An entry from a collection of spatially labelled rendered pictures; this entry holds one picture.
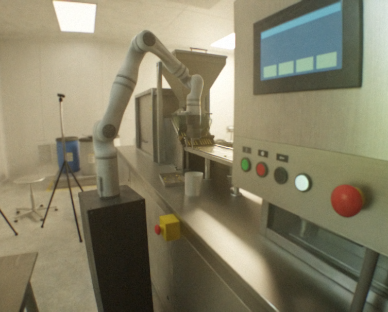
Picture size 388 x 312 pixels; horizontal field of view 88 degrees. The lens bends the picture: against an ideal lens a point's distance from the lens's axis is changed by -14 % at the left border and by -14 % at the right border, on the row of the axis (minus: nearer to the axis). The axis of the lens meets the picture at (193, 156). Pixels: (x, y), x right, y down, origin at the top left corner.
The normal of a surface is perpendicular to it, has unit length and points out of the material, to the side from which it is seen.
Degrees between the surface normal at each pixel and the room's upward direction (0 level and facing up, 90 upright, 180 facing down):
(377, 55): 90
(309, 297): 0
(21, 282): 0
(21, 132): 90
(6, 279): 0
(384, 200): 90
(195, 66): 118
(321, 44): 90
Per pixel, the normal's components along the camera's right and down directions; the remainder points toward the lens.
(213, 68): 0.37, 0.60
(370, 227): -0.90, 0.07
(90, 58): 0.43, 0.16
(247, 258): 0.00, -0.98
